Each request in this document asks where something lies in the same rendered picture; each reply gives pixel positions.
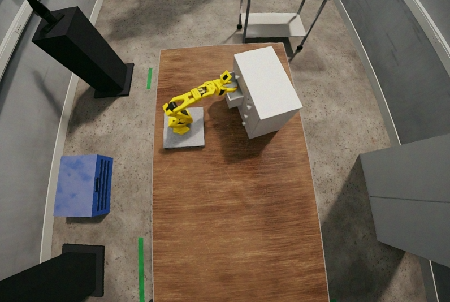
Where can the white chest of drawers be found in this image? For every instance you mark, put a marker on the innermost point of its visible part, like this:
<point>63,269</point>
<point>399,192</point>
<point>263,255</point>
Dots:
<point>273,95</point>

